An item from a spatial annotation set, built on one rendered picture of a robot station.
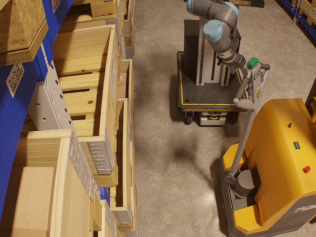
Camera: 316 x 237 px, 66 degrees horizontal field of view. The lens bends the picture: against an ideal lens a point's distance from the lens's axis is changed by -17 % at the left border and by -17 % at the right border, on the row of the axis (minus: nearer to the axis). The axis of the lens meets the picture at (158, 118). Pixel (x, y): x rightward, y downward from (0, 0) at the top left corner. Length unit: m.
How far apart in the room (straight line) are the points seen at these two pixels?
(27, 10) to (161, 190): 2.33
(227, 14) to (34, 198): 1.00
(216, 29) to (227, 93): 1.82
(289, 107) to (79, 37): 1.52
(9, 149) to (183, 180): 2.28
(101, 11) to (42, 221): 1.32
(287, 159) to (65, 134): 1.52
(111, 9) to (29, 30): 1.29
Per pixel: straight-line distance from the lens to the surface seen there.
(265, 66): 1.67
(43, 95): 0.65
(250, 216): 2.15
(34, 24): 0.40
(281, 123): 2.01
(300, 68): 4.27
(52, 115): 0.69
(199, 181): 2.63
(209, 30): 1.16
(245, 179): 2.19
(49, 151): 0.63
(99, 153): 1.04
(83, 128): 1.30
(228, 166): 2.36
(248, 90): 1.53
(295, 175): 1.80
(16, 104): 0.48
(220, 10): 1.23
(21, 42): 0.38
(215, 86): 2.98
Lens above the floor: 2.28
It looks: 48 degrees down
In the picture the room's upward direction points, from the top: 2 degrees counter-clockwise
